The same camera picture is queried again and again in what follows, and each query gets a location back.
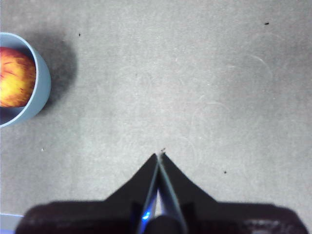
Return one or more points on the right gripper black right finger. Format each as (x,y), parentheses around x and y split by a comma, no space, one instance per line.
(231,217)

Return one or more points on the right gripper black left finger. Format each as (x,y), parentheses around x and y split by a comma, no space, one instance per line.
(85,217)

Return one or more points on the blue ribbed bowl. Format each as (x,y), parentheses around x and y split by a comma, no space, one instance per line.
(42,83)

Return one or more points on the red yellow apple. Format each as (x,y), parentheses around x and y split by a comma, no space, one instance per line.
(15,78)

